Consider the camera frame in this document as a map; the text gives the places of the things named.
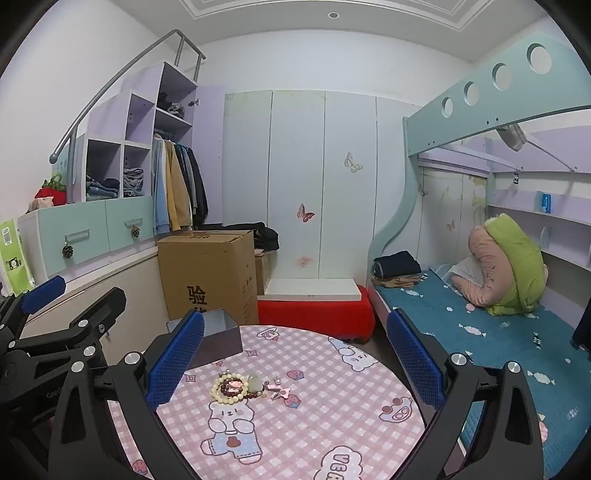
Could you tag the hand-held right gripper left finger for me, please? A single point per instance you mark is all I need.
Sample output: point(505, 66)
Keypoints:
point(175, 357)

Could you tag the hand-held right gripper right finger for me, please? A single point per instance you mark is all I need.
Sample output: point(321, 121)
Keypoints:
point(415, 360)

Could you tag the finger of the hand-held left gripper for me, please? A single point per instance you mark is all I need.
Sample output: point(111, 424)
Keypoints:
point(104, 307)
point(44, 287)

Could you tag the grey box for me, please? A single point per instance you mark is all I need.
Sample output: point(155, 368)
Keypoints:
point(217, 342)

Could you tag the pink hair clip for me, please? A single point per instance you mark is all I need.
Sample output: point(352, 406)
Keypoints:
point(279, 393)

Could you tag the cream curved cabinet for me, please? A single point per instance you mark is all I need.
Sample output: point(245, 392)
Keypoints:
point(134, 286)

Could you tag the green paper bag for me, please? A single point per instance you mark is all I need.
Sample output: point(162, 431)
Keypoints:
point(14, 258)

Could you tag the teal drawer cabinet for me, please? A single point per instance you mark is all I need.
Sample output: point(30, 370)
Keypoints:
point(92, 230)

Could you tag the blue candy print bed sheet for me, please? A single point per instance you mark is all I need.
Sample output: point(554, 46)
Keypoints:
point(485, 332)

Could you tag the folded tan clothes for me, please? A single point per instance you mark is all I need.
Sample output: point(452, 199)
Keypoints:
point(401, 282)

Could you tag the pink plush toy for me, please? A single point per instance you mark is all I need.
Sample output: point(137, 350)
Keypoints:
point(40, 204)

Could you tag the pale green round pendant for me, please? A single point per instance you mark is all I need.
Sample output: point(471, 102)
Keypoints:
point(256, 380)

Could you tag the red strawberry plush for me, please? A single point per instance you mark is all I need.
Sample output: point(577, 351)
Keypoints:
point(53, 194)

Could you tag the large cardboard box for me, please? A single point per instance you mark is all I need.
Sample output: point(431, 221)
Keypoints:
point(207, 267)

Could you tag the folded dark clothes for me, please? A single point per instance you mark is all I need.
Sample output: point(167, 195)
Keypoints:
point(397, 264)

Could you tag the white pillow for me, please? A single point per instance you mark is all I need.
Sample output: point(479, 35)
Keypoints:
point(466, 272)

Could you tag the pink checkered bear tablecloth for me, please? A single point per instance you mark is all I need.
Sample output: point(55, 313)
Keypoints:
point(323, 415)

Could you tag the red stool white top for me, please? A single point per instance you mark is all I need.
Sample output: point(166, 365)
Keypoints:
point(318, 311)

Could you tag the folded blue jeans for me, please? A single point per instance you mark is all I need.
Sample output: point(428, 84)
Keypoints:
point(104, 188)

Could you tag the pink pillow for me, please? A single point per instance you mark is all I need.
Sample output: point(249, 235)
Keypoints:
point(482, 263)

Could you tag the small cardboard box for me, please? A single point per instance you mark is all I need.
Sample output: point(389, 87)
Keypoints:
point(262, 272)

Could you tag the folded grey-blue clothes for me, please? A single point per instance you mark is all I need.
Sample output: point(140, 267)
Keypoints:
point(134, 181)

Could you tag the light blue hanging shirt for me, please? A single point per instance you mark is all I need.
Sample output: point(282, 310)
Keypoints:
point(159, 189)

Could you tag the mustard hanging jacket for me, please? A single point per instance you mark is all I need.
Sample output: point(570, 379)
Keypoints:
point(179, 194)

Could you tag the green pillow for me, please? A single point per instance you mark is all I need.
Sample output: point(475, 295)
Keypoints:
point(517, 258)

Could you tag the black clothes pile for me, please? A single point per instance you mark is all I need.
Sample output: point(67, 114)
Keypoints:
point(265, 237)

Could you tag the dark hanging jackets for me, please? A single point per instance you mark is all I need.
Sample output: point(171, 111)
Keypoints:
point(197, 184)

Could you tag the white butterfly wardrobe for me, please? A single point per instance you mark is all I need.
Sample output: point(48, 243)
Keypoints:
point(351, 207)

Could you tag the dark cloth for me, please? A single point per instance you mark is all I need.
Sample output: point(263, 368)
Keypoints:
point(582, 332)

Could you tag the grey metal handrail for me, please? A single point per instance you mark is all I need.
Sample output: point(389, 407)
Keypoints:
point(92, 104)

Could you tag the purple stair shelf cabinet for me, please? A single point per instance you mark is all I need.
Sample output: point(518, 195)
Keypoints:
point(138, 115)

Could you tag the small blue box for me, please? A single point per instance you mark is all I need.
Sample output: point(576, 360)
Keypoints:
point(545, 203)

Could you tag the dark clothes on shelf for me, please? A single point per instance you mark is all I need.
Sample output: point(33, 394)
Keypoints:
point(171, 107)

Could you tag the grey rolled bundle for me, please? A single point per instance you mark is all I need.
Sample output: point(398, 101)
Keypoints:
point(511, 136)

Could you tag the purple wall shelf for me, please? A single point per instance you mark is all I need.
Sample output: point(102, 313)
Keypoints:
point(554, 217)

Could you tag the teal bunk bed frame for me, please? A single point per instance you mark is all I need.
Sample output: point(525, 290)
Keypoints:
point(485, 101)

